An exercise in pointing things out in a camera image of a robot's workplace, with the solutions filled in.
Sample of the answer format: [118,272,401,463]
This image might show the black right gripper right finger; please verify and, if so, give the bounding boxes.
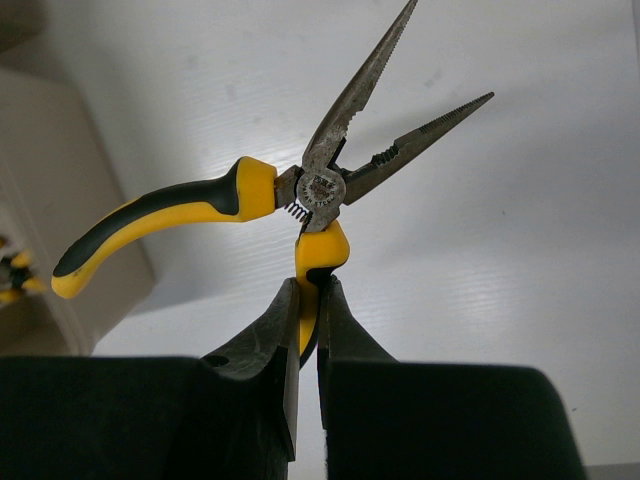
[317,277,396,479]

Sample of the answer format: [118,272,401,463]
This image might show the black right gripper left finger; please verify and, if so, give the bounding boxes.
[202,278,300,479]

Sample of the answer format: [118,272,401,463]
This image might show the yellow black pliers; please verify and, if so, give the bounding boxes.
[1,249,48,307]
[51,1,494,361]

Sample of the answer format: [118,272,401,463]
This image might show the beige plastic toolbox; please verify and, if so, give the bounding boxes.
[1,69,155,355]

